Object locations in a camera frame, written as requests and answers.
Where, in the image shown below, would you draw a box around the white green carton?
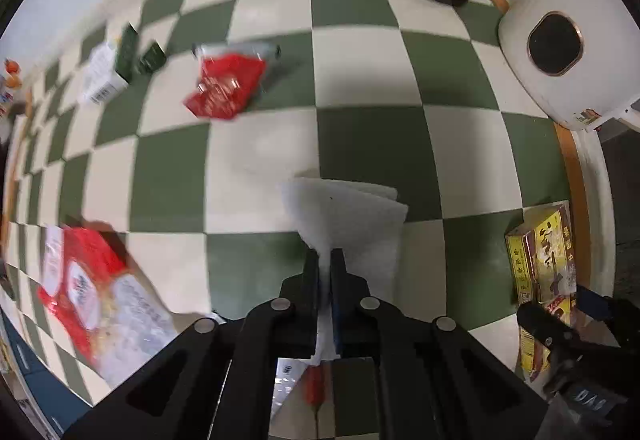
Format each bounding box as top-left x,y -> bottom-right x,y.
80,22 -> 138,106

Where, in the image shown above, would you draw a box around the colourful wall stickers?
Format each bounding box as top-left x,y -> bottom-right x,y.
0,59 -> 23,117

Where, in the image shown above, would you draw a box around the white paper tissue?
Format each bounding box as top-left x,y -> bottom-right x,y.
280,177 -> 408,366

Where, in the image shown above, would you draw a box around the blue kitchen cabinet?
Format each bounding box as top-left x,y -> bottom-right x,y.
0,305 -> 68,440

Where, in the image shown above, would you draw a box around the yellow box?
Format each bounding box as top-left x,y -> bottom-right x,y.
505,201 -> 578,381

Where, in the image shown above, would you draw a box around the small dark green box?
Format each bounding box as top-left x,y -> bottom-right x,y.
137,41 -> 167,76

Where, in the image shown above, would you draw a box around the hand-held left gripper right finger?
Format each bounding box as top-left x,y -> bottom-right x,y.
330,247 -> 551,440

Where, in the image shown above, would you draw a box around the red snack wrapper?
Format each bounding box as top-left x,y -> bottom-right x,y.
184,42 -> 281,121

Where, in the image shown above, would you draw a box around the green white checkered tablecloth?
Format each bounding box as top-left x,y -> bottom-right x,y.
0,0 -> 608,408

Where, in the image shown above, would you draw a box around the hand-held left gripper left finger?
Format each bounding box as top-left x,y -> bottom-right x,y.
62,247 -> 321,440

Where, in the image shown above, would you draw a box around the red white plastic package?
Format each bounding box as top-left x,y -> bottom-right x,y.
37,225 -> 178,386

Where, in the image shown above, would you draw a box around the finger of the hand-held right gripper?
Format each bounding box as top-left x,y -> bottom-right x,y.
575,287 -> 640,346
516,302 -> 576,361

